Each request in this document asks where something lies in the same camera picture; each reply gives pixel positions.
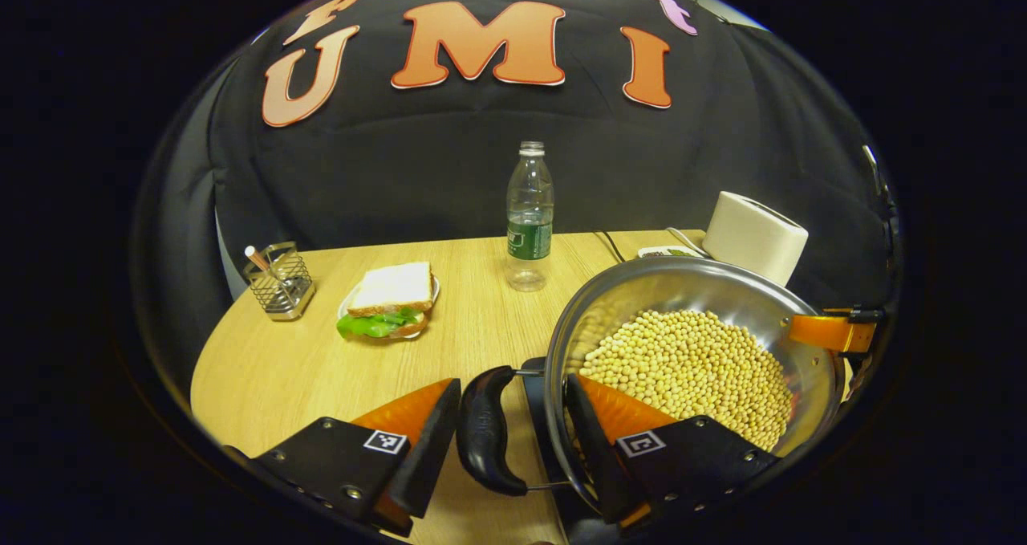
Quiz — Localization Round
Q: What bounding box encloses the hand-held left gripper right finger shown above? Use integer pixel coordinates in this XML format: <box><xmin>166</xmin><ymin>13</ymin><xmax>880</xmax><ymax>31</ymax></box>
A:
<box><xmin>564</xmin><ymin>372</ymin><xmax>781</xmax><ymax>530</ymax></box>

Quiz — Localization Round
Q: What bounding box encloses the sandwich with lettuce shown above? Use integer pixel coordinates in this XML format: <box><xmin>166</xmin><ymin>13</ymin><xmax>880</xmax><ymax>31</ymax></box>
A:
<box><xmin>336</xmin><ymin>262</ymin><xmax>435</xmax><ymax>340</ymax></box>

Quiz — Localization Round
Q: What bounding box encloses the striped paper straw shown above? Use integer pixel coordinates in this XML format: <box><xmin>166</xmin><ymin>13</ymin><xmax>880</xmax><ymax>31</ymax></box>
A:
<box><xmin>244</xmin><ymin>245</ymin><xmax>278</xmax><ymax>278</ymax></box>

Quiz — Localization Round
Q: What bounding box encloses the black power cable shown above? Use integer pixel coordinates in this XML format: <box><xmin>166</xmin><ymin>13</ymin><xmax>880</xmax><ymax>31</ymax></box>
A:
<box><xmin>594</xmin><ymin>230</ymin><xmax>627</xmax><ymax>264</ymax></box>

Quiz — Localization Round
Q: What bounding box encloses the heap of yellow soybeans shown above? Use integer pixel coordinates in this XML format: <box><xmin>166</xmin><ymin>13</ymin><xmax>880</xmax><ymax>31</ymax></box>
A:
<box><xmin>579</xmin><ymin>310</ymin><xmax>795</xmax><ymax>453</ymax></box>

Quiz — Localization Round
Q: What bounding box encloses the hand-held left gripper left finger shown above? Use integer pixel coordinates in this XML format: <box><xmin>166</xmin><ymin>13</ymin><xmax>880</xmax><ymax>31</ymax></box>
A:
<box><xmin>253</xmin><ymin>378</ymin><xmax>464</xmax><ymax>539</ymax></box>

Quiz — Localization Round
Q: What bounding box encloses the steel pot with black handle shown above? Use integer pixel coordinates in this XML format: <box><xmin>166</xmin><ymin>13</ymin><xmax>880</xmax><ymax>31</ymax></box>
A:
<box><xmin>456</xmin><ymin>256</ymin><xmax>848</xmax><ymax>522</ymax></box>

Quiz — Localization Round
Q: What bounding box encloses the white power cable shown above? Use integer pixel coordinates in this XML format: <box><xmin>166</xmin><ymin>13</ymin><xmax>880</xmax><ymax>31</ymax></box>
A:
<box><xmin>665</xmin><ymin>226</ymin><xmax>712</xmax><ymax>258</ymax></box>

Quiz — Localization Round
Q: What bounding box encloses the black induction cooktop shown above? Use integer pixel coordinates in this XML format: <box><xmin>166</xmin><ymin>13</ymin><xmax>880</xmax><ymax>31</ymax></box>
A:
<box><xmin>520</xmin><ymin>357</ymin><xmax>623</xmax><ymax>545</ymax></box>

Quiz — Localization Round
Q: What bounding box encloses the clear plastic water bottle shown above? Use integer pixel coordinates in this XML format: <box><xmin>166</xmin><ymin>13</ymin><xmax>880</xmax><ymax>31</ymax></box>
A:
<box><xmin>505</xmin><ymin>141</ymin><xmax>555</xmax><ymax>293</ymax></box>

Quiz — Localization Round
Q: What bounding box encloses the white boxy appliance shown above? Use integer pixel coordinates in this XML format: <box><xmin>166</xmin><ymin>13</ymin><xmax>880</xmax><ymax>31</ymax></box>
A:
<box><xmin>702</xmin><ymin>191</ymin><xmax>810</xmax><ymax>288</ymax></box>

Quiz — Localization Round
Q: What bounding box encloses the metal wire utensil holder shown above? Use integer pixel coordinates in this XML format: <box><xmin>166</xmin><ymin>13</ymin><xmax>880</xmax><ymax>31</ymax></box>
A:
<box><xmin>243</xmin><ymin>242</ymin><xmax>316</xmax><ymax>322</ymax></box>

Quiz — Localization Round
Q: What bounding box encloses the black backdrop cloth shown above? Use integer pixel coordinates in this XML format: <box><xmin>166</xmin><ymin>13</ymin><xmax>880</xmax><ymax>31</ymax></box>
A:
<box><xmin>132</xmin><ymin>0</ymin><xmax>907</xmax><ymax>417</ymax></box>

